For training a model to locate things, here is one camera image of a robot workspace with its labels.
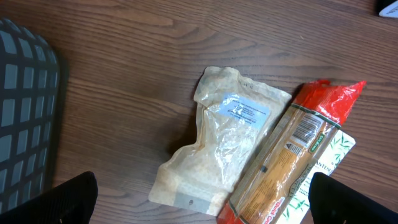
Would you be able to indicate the grey plastic shopping basket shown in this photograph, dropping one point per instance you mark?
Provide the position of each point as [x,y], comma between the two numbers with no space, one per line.
[30,74]

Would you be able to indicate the white barcode scanner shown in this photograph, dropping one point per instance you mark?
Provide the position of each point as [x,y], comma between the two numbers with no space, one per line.
[387,8]

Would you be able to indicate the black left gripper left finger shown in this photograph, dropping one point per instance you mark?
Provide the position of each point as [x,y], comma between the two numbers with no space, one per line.
[70,202]

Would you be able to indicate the beige vacuum food pouch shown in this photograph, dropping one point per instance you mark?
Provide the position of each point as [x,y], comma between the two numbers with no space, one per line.
[235,116]

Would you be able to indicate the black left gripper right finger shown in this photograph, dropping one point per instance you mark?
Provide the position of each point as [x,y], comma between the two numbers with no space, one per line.
[333,202]

